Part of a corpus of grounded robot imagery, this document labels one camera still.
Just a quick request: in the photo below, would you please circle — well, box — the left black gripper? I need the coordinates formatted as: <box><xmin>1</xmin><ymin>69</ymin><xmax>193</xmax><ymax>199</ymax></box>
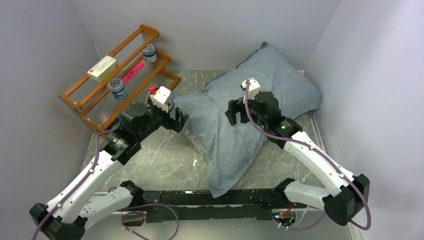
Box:
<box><xmin>137</xmin><ymin>91</ymin><xmax>189</xmax><ymax>141</ymax></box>

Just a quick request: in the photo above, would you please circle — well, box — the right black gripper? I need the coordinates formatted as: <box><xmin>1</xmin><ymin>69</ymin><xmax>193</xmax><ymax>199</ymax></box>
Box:
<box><xmin>225</xmin><ymin>94</ymin><xmax>268</xmax><ymax>129</ymax></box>

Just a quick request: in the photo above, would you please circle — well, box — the blue grey pillow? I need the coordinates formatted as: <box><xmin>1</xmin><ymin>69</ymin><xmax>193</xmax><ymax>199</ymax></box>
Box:
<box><xmin>172</xmin><ymin>41</ymin><xmax>322</xmax><ymax>199</ymax></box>

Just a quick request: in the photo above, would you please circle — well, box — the patchwork green beige pillowcase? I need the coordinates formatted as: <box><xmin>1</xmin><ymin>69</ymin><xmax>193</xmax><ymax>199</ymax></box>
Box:
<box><xmin>184</xmin><ymin>132</ymin><xmax>204</xmax><ymax>156</ymax></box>

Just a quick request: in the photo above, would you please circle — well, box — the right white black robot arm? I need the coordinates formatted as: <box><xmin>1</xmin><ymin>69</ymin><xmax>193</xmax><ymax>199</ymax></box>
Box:
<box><xmin>225</xmin><ymin>91</ymin><xmax>371</xmax><ymax>230</ymax></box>

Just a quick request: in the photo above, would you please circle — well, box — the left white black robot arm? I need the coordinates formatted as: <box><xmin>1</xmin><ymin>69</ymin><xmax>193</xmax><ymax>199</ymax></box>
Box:
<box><xmin>29</xmin><ymin>101</ymin><xmax>189</xmax><ymax>240</ymax></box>

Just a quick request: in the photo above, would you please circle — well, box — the wooden tiered shelf rack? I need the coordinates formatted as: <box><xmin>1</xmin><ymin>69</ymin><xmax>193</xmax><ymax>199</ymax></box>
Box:
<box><xmin>59</xmin><ymin>24</ymin><xmax>180</xmax><ymax>134</ymax></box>

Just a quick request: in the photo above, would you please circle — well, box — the far blue white jar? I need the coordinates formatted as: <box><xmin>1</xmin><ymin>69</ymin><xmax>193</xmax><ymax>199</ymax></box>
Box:
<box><xmin>142</xmin><ymin>43</ymin><xmax>157</xmax><ymax>63</ymax></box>

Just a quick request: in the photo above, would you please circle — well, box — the blue white jar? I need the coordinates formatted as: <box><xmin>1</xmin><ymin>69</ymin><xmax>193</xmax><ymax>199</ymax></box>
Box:
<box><xmin>107</xmin><ymin>78</ymin><xmax>128</xmax><ymax>99</ymax></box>
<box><xmin>142</xmin><ymin>43</ymin><xmax>157</xmax><ymax>63</ymax></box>

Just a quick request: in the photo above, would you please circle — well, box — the near blue white jar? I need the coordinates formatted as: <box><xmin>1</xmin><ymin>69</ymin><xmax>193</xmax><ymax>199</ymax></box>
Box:
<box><xmin>107</xmin><ymin>78</ymin><xmax>128</xmax><ymax>99</ymax></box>

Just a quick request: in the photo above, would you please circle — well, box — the white cardboard box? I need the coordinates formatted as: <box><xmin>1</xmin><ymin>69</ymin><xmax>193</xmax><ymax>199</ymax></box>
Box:
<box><xmin>87</xmin><ymin>55</ymin><xmax>119</xmax><ymax>83</ymax></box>

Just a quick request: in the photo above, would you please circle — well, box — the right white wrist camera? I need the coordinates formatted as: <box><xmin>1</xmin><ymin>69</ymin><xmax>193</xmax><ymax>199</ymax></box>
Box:
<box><xmin>240</xmin><ymin>77</ymin><xmax>261</xmax><ymax>102</ymax></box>

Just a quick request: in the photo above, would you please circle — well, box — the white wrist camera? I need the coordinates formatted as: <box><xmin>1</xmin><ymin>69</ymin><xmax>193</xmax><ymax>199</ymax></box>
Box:
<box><xmin>240</xmin><ymin>77</ymin><xmax>261</xmax><ymax>102</ymax></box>
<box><xmin>147</xmin><ymin>86</ymin><xmax>173</xmax><ymax>113</ymax></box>

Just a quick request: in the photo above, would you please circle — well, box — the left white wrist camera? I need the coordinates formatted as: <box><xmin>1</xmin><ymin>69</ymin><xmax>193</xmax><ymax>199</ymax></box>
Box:
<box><xmin>147</xmin><ymin>86</ymin><xmax>173</xmax><ymax>113</ymax></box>

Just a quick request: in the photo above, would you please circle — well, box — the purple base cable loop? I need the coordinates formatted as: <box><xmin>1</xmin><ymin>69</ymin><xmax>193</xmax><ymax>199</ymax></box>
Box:
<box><xmin>120</xmin><ymin>202</ymin><xmax>180</xmax><ymax>240</ymax></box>

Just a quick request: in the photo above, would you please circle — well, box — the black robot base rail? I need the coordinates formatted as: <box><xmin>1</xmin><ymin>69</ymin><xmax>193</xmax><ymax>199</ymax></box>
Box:
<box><xmin>122</xmin><ymin>188</ymin><xmax>306</xmax><ymax>223</ymax></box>

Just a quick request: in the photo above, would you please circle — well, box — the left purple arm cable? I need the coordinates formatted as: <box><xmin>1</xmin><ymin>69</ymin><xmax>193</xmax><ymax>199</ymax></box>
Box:
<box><xmin>31</xmin><ymin>130</ymin><xmax>115</xmax><ymax>240</ymax></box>

